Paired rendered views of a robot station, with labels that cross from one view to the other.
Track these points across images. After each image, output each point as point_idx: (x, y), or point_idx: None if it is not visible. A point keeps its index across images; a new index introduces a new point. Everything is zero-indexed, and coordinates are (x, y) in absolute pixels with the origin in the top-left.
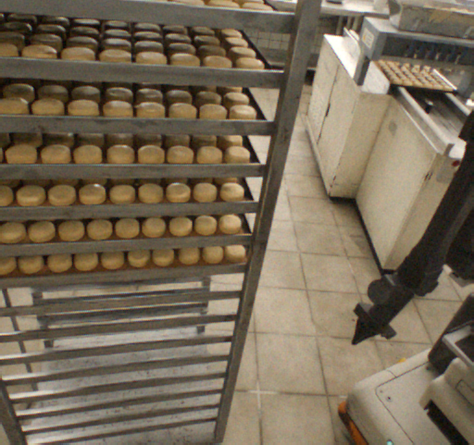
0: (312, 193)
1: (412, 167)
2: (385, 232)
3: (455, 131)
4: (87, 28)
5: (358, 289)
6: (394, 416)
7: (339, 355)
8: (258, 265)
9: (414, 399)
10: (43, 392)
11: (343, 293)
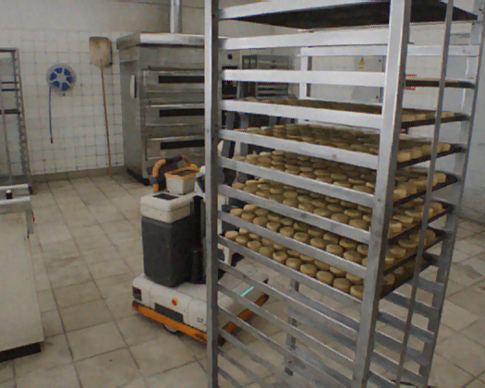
0: None
1: None
2: (15, 321)
3: None
4: (346, 106)
5: (66, 363)
6: (222, 295)
7: (155, 361)
8: None
9: (204, 290)
10: (394, 372)
11: (78, 371)
